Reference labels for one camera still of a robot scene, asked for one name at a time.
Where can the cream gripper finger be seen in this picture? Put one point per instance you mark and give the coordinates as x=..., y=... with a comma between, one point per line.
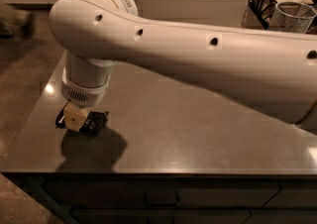
x=74, y=116

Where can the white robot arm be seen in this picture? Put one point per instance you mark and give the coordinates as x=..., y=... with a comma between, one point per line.
x=274, y=73

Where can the black chocolate rxbar wrapper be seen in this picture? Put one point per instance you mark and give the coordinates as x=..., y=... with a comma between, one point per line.
x=92, y=125

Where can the clear glass bowl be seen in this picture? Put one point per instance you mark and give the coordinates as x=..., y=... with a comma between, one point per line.
x=292, y=17

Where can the dark drawer handle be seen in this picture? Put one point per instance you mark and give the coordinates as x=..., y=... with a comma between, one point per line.
x=161, y=199

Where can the dark cabinet drawer front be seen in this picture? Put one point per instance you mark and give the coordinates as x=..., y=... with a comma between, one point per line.
x=130, y=194

